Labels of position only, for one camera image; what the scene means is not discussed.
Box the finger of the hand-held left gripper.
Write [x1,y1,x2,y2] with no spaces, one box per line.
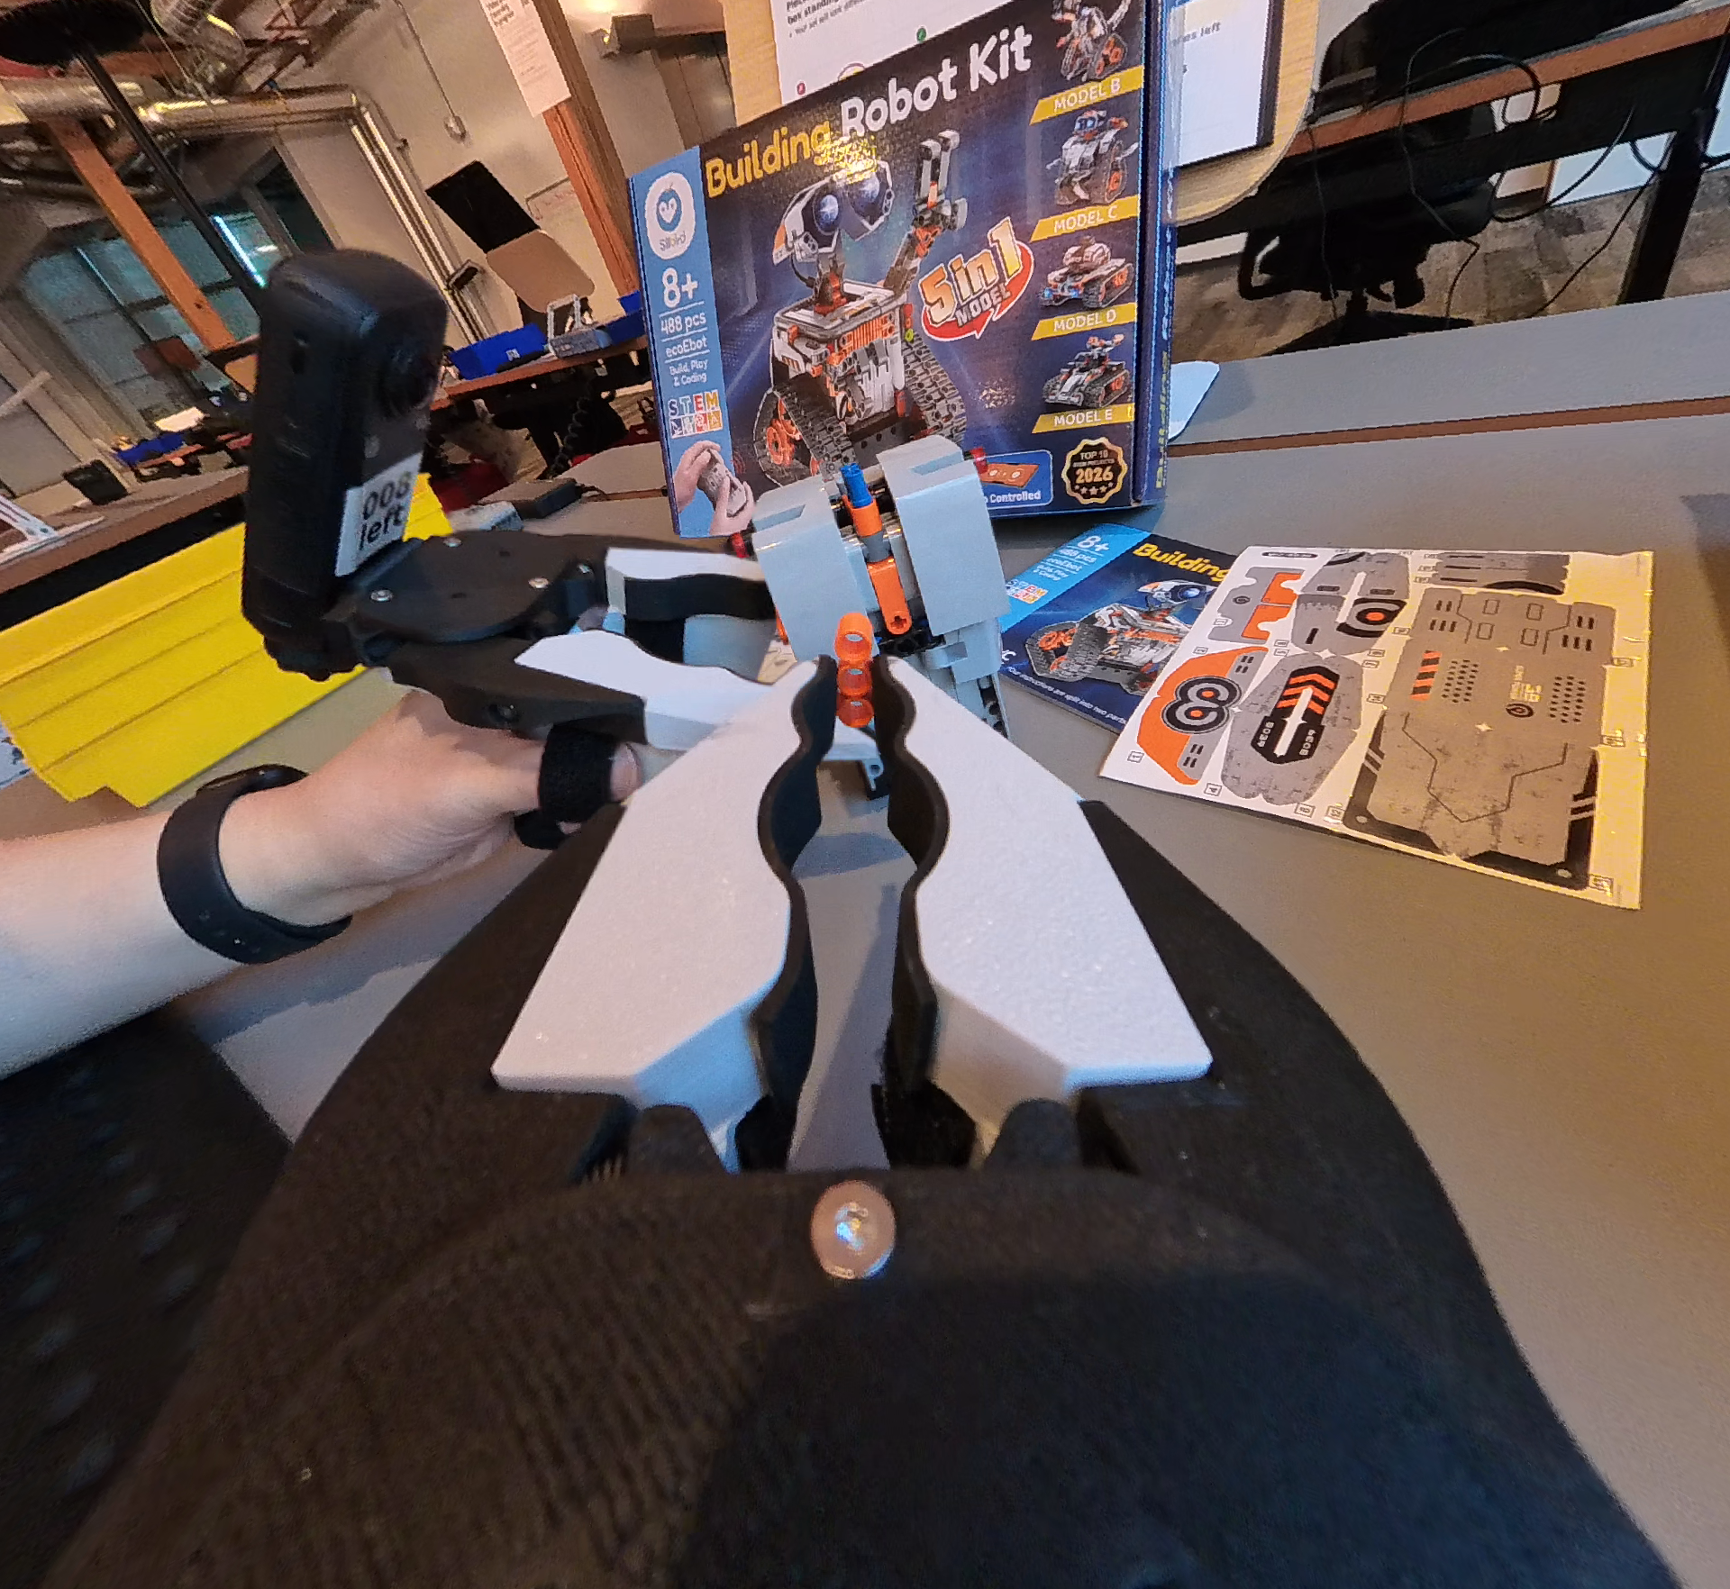
[601,543,782,627]
[514,629,885,770]

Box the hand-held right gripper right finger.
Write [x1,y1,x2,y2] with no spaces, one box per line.
[879,661,1215,1149]

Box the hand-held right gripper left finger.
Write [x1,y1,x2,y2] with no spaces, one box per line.
[492,658,828,1169]

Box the grey toy robot model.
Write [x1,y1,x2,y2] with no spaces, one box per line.
[751,435,1014,794]

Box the grey desk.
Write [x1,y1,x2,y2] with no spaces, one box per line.
[0,406,1730,1589]
[1168,291,1730,450]

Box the wooden top desk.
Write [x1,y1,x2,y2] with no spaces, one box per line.
[1284,0,1730,308]

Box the person's left hand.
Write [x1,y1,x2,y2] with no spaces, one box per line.
[223,689,643,932]

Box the blue cover booklet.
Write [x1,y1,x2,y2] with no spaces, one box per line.
[999,525,1243,737]

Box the yellow plastic bin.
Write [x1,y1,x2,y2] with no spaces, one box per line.
[0,474,455,806]

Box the robot kit box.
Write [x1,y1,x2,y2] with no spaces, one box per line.
[628,0,1179,539]

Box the white paper notice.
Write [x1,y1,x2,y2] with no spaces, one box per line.
[472,0,576,116]

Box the black wristband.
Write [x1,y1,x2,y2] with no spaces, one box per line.
[156,764,355,967]

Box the black pole with disc top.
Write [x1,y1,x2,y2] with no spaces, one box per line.
[0,0,273,394]

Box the sticker sheet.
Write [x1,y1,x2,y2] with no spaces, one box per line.
[1099,546,1657,913]

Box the black office chair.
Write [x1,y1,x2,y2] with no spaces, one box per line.
[1237,177,1488,309]

